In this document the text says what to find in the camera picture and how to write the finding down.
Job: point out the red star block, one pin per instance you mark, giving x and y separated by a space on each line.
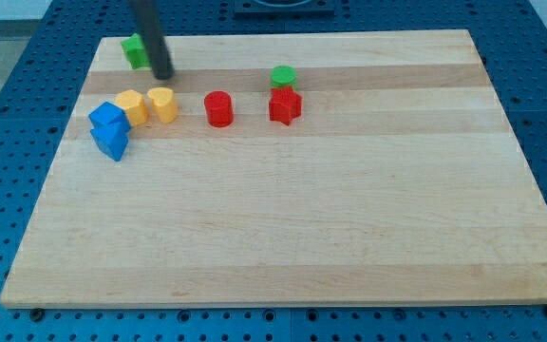
285 104

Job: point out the green circle block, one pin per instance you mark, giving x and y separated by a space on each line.
282 76

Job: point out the green star block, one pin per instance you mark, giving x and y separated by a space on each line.
134 51

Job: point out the wooden board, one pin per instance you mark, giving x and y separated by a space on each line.
402 183

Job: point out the red cylinder block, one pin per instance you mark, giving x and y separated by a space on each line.
219 109

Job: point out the yellow heart block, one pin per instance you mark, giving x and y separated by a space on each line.
163 103

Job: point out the yellow hexagon block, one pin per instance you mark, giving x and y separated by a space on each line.
134 106

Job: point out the blue triangle block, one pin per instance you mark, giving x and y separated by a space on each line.
111 139

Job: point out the blue cube block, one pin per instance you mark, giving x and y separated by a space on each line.
107 114

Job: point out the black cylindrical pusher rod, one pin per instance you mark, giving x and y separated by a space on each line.
146 16

